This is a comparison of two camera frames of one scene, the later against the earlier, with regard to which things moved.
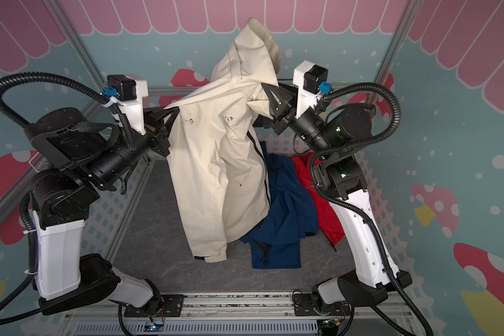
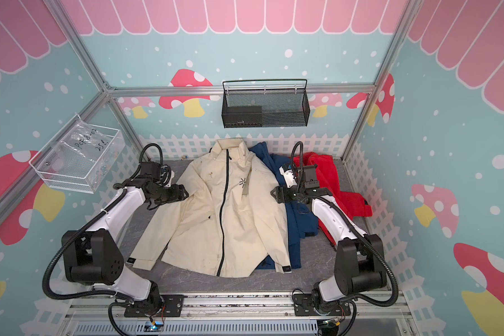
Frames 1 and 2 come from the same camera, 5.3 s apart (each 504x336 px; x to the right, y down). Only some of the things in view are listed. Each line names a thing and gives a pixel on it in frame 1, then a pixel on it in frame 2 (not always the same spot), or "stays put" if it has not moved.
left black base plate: (171, 305) stays put
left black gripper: (155, 132) to (177, 194)
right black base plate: (304, 306) stays put
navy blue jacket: (275, 243) stays put
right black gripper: (288, 94) to (281, 191)
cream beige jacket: (218, 173) to (230, 217)
